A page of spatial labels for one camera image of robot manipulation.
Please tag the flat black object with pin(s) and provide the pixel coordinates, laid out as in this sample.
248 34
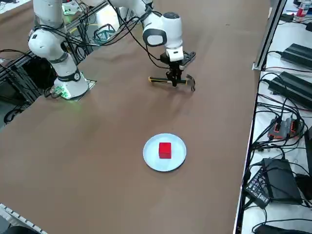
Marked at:
280 230

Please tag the black device with printed panel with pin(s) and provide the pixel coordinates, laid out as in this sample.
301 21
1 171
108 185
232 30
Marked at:
257 190

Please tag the green plastic basket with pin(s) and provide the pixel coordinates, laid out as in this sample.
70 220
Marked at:
107 27

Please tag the black rectangular box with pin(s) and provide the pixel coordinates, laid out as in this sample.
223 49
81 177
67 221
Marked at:
282 180

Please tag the white bottle with label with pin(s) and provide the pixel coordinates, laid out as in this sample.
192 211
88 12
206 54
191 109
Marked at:
301 12

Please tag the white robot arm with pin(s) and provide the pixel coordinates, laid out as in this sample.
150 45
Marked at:
65 68

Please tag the white slotted strip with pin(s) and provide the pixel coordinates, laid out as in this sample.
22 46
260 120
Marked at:
19 217

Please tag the black upright panel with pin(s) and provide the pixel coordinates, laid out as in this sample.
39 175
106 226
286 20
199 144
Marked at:
309 148

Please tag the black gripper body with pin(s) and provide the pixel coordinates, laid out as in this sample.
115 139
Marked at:
189 57

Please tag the large black power adapter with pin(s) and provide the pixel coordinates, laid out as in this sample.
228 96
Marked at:
298 56
290 87

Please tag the red wooden cube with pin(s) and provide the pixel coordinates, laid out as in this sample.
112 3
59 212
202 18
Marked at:
165 151

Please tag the orange black electronic module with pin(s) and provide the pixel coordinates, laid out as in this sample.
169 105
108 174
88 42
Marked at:
293 128
277 129

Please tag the white base with green light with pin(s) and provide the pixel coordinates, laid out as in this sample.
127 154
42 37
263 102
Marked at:
70 7

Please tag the small black adapter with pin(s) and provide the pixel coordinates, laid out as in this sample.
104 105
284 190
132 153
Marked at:
287 17

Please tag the black yellow claw hammer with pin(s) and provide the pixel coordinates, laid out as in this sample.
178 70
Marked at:
158 79

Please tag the pale blue round plate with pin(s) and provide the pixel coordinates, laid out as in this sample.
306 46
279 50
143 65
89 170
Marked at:
151 158

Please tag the dark metal support frame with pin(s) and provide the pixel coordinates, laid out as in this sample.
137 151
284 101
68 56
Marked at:
22 73

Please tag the aluminium frame post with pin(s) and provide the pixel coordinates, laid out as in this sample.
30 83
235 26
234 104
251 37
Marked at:
270 34

